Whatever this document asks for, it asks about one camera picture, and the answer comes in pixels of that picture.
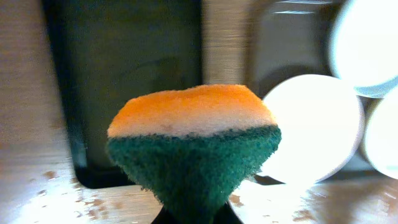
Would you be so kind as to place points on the large brown tray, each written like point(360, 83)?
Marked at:
point(290, 38)

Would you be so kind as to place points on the small black tray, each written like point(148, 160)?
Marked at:
point(109, 51)

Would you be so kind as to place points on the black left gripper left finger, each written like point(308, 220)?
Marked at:
point(164, 217)

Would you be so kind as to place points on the white plate with stain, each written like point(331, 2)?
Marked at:
point(362, 46)

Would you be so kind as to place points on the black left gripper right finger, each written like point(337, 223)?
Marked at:
point(225, 215)

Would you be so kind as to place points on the white plate right side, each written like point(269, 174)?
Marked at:
point(380, 137)

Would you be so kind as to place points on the pinkish white plate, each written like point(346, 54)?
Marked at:
point(322, 121)

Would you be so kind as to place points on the green and orange sponge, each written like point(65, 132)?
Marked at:
point(191, 148)

